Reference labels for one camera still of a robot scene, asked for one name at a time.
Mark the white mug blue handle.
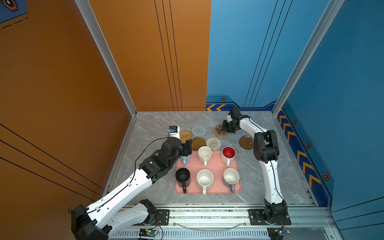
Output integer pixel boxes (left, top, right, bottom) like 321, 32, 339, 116
180, 155, 191, 166

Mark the woven orange round coaster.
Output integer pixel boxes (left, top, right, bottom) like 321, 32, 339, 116
180, 131, 193, 143

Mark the paw print brown coaster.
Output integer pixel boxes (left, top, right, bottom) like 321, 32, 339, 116
213, 124, 228, 137

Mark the grey round patterned coaster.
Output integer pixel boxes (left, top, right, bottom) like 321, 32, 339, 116
191, 125, 207, 137

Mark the dark brown round coaster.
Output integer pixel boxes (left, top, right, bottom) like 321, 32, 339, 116
239, 136, 254, 150

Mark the black mug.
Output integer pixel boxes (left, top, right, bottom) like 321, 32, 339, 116
175, 168, 191, 194

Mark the white mug purple handle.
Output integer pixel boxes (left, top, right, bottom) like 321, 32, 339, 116
223, 168, 240, 194

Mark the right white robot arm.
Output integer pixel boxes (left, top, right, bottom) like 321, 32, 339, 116
222, 108, 292, 225

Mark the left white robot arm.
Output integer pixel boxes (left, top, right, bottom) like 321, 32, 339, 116
69, 137, 193, 240

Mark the plain brown round coaster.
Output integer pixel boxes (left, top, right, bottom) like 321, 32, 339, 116
192, 137, 206, 151

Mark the white patterned round coaster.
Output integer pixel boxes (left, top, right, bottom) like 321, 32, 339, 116
206, 138, 222, 151

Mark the cream white mug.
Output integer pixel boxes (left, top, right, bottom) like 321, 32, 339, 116
198, 146, 213, 167

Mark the red interior mug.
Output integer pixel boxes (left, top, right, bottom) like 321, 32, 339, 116
221, 146, 236, 167

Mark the white mug front centre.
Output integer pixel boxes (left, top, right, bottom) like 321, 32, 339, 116
197, 169, 214, 195

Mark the pink rectangular tray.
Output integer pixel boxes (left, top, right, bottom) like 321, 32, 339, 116
174, 151, 242, 195

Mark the left green circuit board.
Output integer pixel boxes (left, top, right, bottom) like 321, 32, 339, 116
138, 229, 159, 240

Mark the right circuit board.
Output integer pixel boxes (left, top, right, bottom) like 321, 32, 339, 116
267, 228, 291, 240

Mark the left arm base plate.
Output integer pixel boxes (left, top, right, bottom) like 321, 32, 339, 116
134, 209, 170, 226

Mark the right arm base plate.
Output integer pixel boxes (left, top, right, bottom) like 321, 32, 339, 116
248, 209, 292, 226

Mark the left aluminium corner post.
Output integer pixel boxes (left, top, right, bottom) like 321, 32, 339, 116
75, 0, 137, 117

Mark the aluminium corner post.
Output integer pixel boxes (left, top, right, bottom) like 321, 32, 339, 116
272, 0, 345, 117
75, 0, 137, 117

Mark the aluminium front rail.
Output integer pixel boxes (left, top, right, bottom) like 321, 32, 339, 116
157, 206, 336, 229

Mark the right aluminium corner post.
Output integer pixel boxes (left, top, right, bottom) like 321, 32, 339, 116
272, 0, 345, 117

